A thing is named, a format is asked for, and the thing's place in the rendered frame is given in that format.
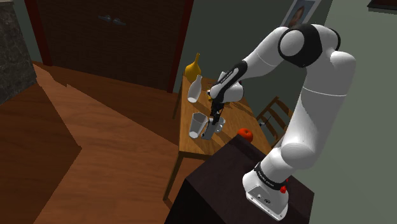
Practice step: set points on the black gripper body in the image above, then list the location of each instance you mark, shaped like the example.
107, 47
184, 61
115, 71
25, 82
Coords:
215, 112

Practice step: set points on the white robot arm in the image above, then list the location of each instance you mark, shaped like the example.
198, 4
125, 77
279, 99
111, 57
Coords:
313, 124

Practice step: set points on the white mug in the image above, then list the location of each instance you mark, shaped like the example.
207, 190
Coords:
212, 128

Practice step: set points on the wooden table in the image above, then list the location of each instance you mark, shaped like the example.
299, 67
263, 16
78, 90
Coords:
235, 119

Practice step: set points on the white bottle vase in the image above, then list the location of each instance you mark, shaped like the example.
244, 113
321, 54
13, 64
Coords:
194, 89

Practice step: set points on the red apple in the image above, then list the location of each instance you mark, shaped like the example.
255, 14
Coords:
245, 134

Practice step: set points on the yellow gourd vase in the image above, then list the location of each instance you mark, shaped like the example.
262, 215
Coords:
193, 70

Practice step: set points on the wooden chair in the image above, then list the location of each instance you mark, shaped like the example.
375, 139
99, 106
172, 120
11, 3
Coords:
274, 115

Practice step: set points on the dark robot stand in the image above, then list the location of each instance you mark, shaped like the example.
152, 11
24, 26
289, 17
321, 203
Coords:
223, 186

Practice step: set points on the dark wooden double door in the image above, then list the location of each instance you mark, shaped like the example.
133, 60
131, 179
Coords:
111, 40

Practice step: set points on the framed portrait picture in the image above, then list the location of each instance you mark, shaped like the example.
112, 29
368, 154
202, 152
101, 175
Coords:
298, 13

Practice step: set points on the dark marble counter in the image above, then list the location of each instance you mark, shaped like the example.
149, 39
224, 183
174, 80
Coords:
14, 49

